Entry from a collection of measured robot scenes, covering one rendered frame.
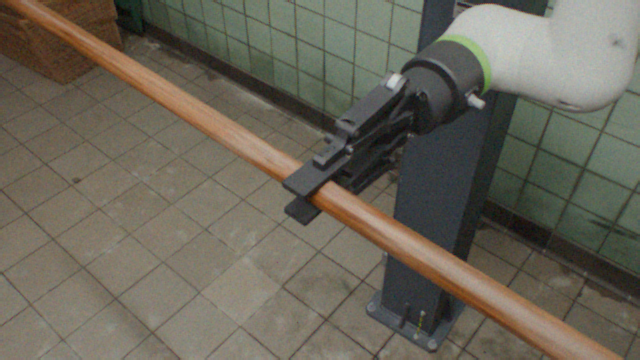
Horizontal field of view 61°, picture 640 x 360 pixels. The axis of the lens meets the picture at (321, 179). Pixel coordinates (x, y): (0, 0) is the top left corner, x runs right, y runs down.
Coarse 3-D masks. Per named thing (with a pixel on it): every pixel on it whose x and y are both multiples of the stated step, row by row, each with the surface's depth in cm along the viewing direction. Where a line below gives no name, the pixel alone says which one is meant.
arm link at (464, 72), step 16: (432, 48) 65; (448, 48) 64; (464, 48) 65; (416, 64) 64; (432, 64) 63; (448, 64) 62; (464, 64) 63; (480, 64) 65; (448, 80) 63; (464, 80) 63; (480, 80) 65; (464, 96) 63; (464, 112) 65
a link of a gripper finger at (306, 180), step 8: (312, 160) 54; (344, 160) 54; (304, 168) 53; (312, 168) 53; (328, 168) 53; (336, 168) 53; (288, 176) 52; (296, 176) 52; (304, 176) 52; (312, 176) 52; (320, 176) 52; (328, 176) 53; (288, 184) 52; (296, 184) 52; (304, 184) 52; (312, 184) 52; (320, 184) 52; (296, 192) 51; (304, 192) 51; (312, 192) 52; (304, 200) 51
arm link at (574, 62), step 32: (576, 0) 59; (608, 0) 57; (544, 32) 64; (576, 32) 60; (608, 32) 59; (544, 64) 63; (576, 64) 61; (608, 64) 60; (544, 96) 66; (576, 96) 62; (608, 96) 62
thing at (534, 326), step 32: (0, 0) 84; (32, 0) 80; (64, 32) 74; (128, 64) 68; (160, 96) 64; (224, 128) 59; (256, 160) 57; (288, 160) 55; (320, 192) 52; (352, 224) 51; (384, 224) 49; (416, 256) 47; (448, 256) 47; (448, 288) 46; (480, 288) 44; (512, 320) 43; (544, 320) 42; (544, 352) 42; (576, 352) 40; (608, 352) 40
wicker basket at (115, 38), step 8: (8, 24) 248; (96, 24) 271; (104, 24) 275; (112, 24) 279; (16, 32) 245; (32, 32) 249; (88, 32) 270; (96, 32) 274; (104, 32) 277; (112, 32) 281; (24, 40) 247; (104, 40) 279; (112, 40) 283; (120, 40) 286
